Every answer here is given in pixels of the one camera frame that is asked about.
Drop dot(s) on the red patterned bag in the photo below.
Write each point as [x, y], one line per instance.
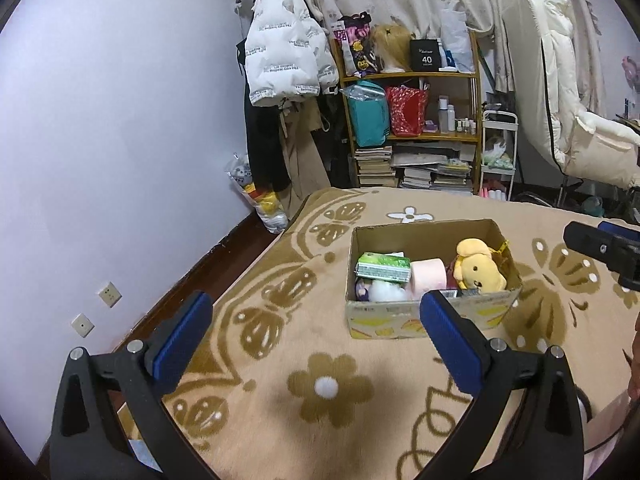
[407, 110]

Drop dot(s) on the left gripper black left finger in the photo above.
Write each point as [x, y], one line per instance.
[87, 439]

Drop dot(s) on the stack of books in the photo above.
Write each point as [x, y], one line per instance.
[374, 167]

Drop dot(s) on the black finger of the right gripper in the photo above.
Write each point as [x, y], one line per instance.
[620, 231]
[620, 256]

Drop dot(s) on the white reclining chair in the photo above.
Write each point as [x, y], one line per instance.
[579, 143]

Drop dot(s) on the green tissue pack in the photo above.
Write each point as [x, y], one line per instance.
[389, 268]

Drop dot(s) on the black hanging garment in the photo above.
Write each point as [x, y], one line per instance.
[264, 149]

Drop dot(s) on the upper white wall socket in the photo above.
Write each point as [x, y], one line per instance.
[110, 294]

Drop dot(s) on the wooden shelf unit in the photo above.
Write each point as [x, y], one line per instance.
[453, 120]

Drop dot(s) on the lower white wall socket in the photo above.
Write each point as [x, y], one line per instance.
[82, 325]

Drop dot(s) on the teal bag on shelf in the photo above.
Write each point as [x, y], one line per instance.
[368, 109]

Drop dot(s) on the pink swirl roll pillow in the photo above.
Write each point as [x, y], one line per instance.
[427, 275]

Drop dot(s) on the white puffer jacket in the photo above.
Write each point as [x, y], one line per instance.
[287, 54]

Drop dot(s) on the purple haired plush doll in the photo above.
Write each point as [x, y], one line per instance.
[362, 289]

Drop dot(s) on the yellow dog plush toy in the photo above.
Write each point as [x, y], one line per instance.
[475, 268]

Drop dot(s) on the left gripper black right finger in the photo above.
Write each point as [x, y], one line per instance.
[545, 440]

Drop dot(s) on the open cardboard box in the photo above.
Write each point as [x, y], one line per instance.
[421, 241]

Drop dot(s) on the black box with 40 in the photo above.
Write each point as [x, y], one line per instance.
[425, 55]

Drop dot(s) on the white wall socket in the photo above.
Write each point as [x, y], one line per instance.
[82, 325]
[110, 294]

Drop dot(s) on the plastic bag of toys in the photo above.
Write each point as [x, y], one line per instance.
[263, 200]

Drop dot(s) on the white penguin plush black hat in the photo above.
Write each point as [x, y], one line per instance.
[382, 291]

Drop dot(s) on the beige hanging coat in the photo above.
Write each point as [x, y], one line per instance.
[301, 156]

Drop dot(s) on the white metal trolley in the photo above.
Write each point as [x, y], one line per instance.
[499, 155]

